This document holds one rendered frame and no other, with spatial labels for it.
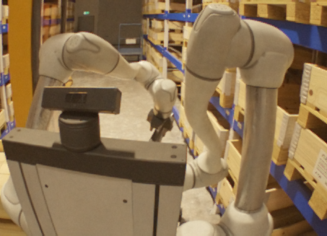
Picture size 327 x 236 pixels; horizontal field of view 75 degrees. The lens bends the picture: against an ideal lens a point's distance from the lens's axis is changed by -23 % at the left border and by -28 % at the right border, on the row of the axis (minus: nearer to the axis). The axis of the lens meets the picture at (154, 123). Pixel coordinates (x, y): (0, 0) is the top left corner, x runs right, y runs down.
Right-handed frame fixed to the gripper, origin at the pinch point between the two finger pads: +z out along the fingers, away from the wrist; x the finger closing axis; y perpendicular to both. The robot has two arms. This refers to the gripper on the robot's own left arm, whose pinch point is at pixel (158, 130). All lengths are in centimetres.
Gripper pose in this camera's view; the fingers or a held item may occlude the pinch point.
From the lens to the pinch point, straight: 153.5
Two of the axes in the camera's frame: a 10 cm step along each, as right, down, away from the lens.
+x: -9.0, -4.0, 1.6
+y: 4.2, -7.3, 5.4
